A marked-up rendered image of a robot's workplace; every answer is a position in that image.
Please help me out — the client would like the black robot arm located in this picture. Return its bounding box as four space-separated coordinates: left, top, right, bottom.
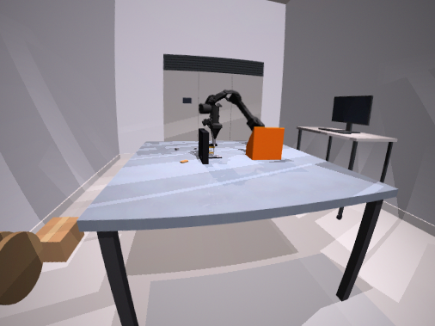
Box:
199 89 265 131

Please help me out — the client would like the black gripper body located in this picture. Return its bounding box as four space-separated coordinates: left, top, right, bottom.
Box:
207 114 222 128

